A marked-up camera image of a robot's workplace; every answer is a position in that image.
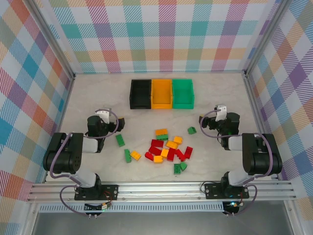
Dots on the yellow lego brick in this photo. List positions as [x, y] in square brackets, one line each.
[171, 144]
[178, 139]
[135, 155]
[158, 159]
[164, 153]
[161, 132]

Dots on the red lego brick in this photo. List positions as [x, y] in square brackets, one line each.
[157, 142]
[181, 154]
[188, 151]
[171, 154]
[154, 149]
[149, 156]

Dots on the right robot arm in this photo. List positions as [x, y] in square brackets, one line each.
[261, 156]

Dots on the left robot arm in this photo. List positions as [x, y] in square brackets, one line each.
[63, 154]

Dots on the green plastic bin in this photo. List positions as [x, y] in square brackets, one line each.
[183, 94]

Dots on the black plastic bin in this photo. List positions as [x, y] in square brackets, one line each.
[140, 94]

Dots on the green rounded lego brick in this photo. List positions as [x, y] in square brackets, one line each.
[184, 166]

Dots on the orange plastic bin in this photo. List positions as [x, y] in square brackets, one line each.
[161, 94]

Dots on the black connector board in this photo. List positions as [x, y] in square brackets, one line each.
[232, 208]
[91, 208]

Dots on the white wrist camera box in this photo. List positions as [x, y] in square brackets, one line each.
[104, 114]
[222, 111]

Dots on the aluminium side rail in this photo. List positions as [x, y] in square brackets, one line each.
[61, 124]
[256, 110]

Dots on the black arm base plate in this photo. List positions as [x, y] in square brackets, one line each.
[110, 192]
[212, 191]

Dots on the aluminium mounting rail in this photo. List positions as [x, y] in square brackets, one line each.
[159, 189]

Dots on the aluminium frame post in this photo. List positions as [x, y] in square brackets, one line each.
[55, 40]
[266, 36]

